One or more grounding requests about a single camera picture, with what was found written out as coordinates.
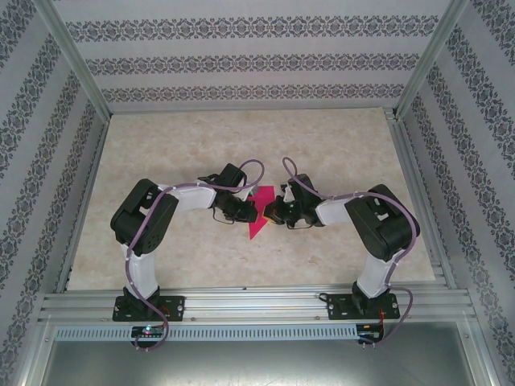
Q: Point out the aluminium side rail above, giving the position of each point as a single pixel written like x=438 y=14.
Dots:
x=94 y=161
x=408 y=161

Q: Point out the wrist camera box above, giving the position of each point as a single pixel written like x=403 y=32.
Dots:
x=287 y=195
x=251 y=192

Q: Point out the pink square paper sheet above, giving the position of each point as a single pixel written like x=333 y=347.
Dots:
x=257 y=229

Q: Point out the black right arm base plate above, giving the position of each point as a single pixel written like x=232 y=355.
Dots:
x=336 y=307

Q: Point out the grey metal sheet panel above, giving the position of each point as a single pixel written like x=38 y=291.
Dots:
x=257 y=366

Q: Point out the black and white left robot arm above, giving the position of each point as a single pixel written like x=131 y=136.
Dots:
x=141 y=225

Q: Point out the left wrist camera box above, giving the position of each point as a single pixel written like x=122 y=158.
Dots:
x=251 y=192

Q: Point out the aluminium mounting rail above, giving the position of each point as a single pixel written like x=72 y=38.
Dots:
x=257 y=305

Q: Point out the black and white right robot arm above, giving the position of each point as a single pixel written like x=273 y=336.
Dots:
x=386 y=229

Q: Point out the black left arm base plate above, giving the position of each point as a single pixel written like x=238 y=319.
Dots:
x=177 y=307

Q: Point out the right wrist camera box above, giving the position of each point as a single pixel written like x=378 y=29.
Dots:
x=287 y=195

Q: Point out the aluminium frame post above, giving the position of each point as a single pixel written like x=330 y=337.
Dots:
x=80 y=68
x=426 y=68

